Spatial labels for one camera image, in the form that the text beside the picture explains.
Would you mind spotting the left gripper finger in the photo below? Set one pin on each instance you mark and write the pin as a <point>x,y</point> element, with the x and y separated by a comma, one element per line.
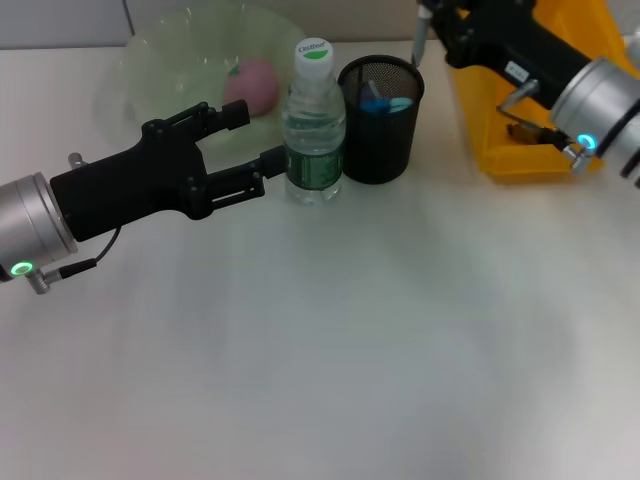
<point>235,114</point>
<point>272,162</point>

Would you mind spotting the translucent green fruit bowl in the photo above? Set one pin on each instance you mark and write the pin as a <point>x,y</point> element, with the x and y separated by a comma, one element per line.
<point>170,75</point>

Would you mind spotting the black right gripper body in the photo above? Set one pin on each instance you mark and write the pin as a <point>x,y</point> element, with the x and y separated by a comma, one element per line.
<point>510,45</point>

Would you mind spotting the clear green-label water bottle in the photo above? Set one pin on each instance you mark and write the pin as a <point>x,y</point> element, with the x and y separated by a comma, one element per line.
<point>315,130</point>

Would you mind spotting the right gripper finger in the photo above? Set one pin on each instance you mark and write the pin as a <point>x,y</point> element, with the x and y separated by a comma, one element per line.
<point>447,22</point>

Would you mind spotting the yellow plastic bin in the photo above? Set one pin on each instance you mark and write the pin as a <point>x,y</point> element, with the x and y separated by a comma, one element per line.
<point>525,160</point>

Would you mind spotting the grey ballpoint pen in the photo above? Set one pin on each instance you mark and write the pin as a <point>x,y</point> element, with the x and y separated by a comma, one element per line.
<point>420,35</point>

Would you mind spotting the blue plastic scissors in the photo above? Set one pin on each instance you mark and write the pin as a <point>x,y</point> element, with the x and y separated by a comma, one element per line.
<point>385,106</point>

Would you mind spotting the pink toy peach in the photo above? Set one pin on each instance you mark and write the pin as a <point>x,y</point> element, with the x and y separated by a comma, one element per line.
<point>255,87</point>

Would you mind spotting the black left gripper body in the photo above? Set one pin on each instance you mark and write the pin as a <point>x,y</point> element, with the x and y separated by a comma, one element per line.
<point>135,185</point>

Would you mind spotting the black mesh pen holder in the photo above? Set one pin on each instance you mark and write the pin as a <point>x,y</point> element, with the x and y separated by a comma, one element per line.
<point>380,145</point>

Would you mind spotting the green plastic wrapper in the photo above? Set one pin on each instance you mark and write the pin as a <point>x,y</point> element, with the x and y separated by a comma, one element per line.
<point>530,134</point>

